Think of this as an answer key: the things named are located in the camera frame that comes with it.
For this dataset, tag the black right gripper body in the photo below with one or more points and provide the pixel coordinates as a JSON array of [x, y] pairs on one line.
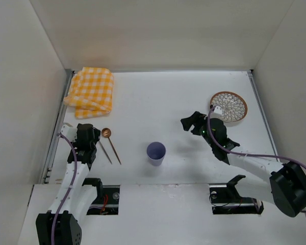
[[198, 123]]

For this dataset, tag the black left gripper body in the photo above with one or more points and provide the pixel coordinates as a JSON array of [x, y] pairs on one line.
[[91, 144]]

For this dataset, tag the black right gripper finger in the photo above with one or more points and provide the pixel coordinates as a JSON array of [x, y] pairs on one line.
[[200, 128], [190, 121]]

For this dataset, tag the copper spoon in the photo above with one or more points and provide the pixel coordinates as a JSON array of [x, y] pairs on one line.
[[106, 133]]

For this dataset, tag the floral patterned ceramic plate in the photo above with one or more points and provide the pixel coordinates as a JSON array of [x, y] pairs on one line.
[[234, 107]]

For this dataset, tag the lilac plastic cup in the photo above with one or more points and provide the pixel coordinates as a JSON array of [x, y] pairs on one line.
[[156, 152]]

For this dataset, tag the yellow white checkered cloth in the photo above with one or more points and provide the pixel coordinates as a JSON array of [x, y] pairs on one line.
[[90, 92]]

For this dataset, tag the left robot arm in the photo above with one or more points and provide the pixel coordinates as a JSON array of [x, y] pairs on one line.
[[61, 224]]

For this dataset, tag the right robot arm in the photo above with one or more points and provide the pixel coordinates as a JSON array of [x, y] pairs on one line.
[[282, 184]]

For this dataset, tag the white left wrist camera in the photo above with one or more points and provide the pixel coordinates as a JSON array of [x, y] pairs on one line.
[[69, 132]]

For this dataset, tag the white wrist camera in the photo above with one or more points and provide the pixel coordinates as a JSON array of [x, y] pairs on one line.
[[216, 110], [69, 132]]

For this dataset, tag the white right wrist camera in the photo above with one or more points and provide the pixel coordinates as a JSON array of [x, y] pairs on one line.
[[216, 110]]

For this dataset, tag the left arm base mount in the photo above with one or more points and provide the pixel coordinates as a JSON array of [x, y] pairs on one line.
[[107, 202]]

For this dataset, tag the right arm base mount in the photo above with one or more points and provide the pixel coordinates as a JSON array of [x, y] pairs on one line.
[[226, 202]]

